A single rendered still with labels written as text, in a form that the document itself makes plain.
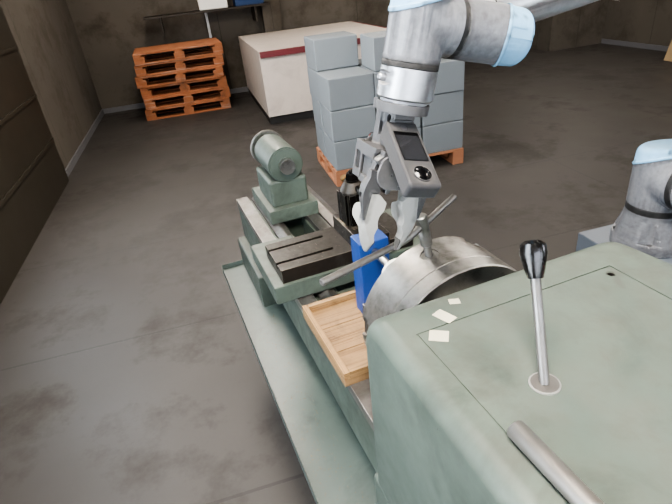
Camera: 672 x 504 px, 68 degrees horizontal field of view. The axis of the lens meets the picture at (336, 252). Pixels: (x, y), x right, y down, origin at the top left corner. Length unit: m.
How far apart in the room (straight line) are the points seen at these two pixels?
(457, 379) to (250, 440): 1.72
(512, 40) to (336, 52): 3.99
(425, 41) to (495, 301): 0.37
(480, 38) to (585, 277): 0.39
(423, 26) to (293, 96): 6.19
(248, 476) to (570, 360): 1.67
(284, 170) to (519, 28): 1.29
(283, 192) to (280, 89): 4.89
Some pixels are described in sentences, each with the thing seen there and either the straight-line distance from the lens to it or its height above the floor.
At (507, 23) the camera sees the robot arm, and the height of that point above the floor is 1.62.
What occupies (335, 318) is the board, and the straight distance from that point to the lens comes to 1.35.
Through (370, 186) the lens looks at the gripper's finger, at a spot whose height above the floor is 1.44.
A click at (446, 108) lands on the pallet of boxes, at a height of 0.54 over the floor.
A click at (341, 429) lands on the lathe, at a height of 0.54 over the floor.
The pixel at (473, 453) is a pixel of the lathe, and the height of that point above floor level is 1.25.
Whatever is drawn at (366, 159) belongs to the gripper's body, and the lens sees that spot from 0.71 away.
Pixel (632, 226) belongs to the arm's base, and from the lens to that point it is 1.24.
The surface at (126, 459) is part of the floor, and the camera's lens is 2.43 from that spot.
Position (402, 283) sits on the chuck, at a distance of 0.89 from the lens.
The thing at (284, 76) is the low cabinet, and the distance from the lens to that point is 6.76.
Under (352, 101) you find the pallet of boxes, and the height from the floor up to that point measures 0.73.
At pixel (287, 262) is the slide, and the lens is 1.46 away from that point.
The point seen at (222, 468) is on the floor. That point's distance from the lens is 2.23.
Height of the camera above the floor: 1.70
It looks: 30 degrees down
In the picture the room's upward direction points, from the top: 7 degrees counter-clockwise
